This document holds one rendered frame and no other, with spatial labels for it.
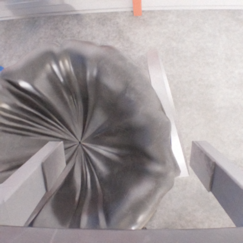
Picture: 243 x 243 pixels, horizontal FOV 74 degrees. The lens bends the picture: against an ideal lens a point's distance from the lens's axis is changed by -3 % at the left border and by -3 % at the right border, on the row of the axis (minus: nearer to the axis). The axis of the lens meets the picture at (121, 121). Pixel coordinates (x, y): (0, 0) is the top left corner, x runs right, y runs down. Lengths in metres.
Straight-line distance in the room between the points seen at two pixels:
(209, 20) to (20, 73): 1.16
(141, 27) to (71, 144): 0.95
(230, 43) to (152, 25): 0.50
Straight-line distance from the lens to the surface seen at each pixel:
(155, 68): 0.55
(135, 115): 0.37
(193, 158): 0.17
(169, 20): 1.31
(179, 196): 1.06
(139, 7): 1.28
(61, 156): 0.16
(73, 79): 0.49
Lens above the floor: 1.01
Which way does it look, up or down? 78 degrees down
